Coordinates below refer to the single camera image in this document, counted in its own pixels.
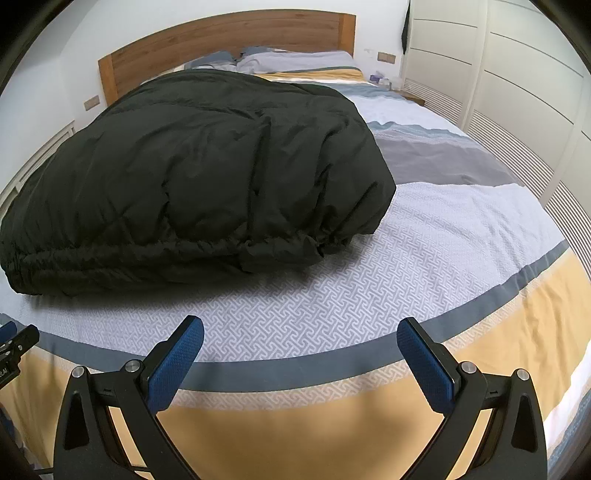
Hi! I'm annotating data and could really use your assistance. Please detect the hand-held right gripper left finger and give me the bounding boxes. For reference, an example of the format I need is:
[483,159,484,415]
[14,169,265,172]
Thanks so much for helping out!
[54,315,205,480]

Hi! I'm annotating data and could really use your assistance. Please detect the white wardrobe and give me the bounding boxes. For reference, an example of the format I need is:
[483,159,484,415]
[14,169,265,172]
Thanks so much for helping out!
[402,0,591,259]

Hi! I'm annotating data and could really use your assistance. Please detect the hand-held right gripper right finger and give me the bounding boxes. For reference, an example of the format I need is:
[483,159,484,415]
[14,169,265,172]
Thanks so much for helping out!
[397,317,548,480]

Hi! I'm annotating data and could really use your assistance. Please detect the wooden headboard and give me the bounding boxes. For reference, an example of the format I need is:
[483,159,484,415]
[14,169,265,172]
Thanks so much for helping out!
[98,10,357,109]

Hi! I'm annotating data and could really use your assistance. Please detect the striped pillow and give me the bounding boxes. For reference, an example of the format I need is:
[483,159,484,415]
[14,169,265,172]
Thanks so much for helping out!
[238,46,354,75]
[191,48,241,71]

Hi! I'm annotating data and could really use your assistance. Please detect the black puffer coat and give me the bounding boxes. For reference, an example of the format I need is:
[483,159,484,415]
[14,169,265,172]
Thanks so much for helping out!
[0,69,398,297]

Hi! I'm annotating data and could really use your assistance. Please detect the striped duvet cover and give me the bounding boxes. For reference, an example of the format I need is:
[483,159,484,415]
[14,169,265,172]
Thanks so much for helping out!
[0,48,591,480]

